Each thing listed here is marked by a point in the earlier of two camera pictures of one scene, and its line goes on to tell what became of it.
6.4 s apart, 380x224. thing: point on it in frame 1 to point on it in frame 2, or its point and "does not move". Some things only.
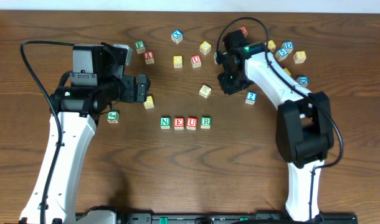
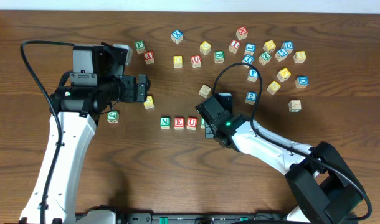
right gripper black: x=225 y=78 to x=209 y=132
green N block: x=165 y=122 does not move
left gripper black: x=141 y=88 does not move
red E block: x=179 y=123 does not move
